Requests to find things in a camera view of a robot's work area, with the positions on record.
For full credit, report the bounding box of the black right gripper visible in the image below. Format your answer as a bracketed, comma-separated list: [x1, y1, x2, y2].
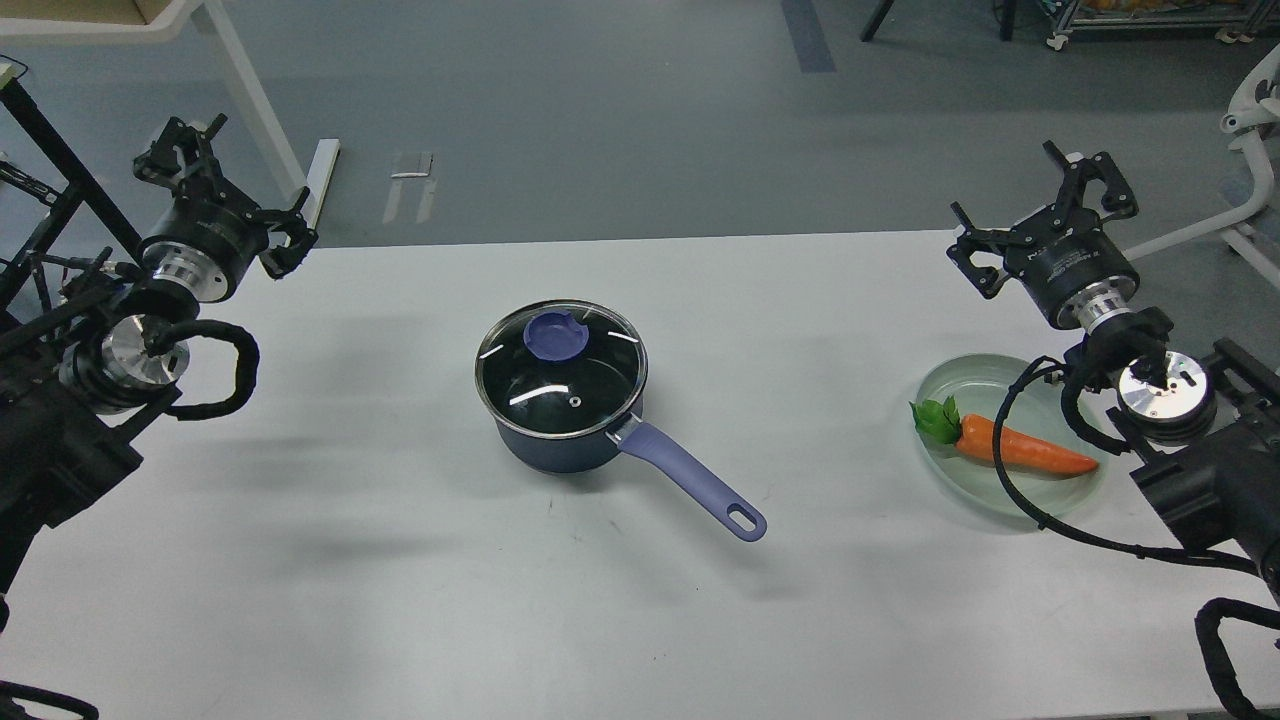
[946, 140, 1140, 331]

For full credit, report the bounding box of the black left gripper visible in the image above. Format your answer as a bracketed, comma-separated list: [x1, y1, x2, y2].
[134, 113, 317, 304]

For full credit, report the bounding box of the glass lid with blue knob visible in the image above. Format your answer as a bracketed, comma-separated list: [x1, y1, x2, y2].
[474, 299, 649, 439]

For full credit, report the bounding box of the blue saucepan with handle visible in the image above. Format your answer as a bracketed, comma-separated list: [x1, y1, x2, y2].
[481, 386, 767, 542]

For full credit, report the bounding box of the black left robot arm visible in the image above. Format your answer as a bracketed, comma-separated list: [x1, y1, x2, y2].
[3, 114, 317, 591]

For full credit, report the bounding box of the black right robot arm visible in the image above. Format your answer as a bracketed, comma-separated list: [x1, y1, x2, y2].
[947, 142, 1279, 594]

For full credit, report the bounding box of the pale green glass plate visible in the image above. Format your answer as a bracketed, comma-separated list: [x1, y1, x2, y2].
[910, 354, 1106, 518]

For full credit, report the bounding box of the black metal stand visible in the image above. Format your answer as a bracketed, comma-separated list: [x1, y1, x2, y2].
[1, 61, 142, 309]

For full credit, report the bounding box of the orange toy carrot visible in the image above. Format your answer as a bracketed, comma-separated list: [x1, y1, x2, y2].
[909, 396, 1100, 477]

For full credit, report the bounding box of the white office chair base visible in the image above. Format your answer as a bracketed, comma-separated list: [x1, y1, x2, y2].
[1123, 47, 1279, 288]

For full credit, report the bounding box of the metal wheeled cart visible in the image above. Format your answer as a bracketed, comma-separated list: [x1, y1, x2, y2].
[1029, 1, 1277, 51]

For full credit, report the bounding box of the white table frame leg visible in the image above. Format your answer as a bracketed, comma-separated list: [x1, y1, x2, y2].
[1, 1, 340, 228]

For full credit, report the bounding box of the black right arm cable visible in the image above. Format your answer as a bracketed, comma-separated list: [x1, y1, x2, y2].
[992, 356, 1261, 575]

